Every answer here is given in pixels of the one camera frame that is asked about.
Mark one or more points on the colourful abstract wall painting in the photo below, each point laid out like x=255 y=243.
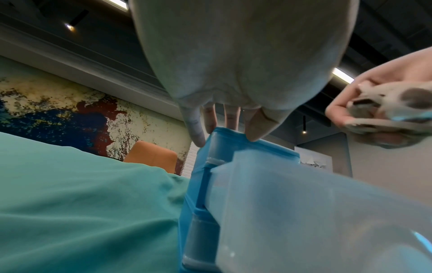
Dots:
x=50 y=112

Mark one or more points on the black ceiling spot lamp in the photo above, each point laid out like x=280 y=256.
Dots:
x=304 y=124
x=76 y=20

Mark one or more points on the person's right hand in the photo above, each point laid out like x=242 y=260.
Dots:
x=395 y=69

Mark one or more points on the ceiling light strip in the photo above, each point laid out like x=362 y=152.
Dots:
x=116 y=4
x=342 y=75

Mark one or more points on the blue plastic mini drawer unit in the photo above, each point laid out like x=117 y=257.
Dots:
x=303 y=213

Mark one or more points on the wide orange wooden panel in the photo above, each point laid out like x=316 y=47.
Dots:
x=152 y=157

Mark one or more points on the person's left hand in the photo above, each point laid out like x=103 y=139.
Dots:
x=243 y=48

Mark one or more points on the green tablecloth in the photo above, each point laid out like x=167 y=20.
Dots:
x=84 y=213

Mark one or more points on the white wall poster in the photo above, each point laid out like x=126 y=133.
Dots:
x=314 y=160

